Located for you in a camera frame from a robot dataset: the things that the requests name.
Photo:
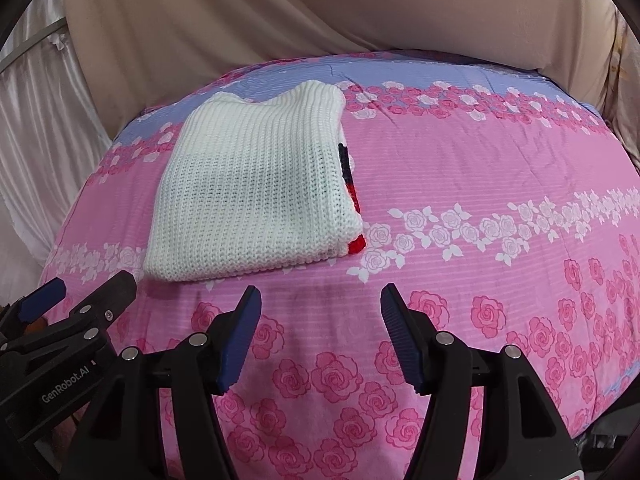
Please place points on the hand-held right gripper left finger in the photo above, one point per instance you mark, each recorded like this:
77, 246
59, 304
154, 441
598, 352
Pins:
239, 345

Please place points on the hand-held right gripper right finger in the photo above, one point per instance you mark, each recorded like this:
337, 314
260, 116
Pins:
402, 345

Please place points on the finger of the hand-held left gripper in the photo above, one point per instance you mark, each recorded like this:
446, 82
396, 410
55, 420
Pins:
47, 296
112, 292

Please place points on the white knit sweater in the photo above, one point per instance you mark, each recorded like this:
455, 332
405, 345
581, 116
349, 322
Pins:
250, 185

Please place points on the white curtain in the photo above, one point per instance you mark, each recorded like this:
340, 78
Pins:
40, 135

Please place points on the pink floral bedsheet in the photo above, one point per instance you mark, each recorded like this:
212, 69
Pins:
450, 185

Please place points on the dark grey object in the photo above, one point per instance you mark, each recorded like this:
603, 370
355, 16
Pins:
605, 435

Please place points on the beige cloth backdrop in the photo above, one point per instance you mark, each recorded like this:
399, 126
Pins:
300, 10

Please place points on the grey metal rail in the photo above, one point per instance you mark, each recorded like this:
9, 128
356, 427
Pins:
30, 41

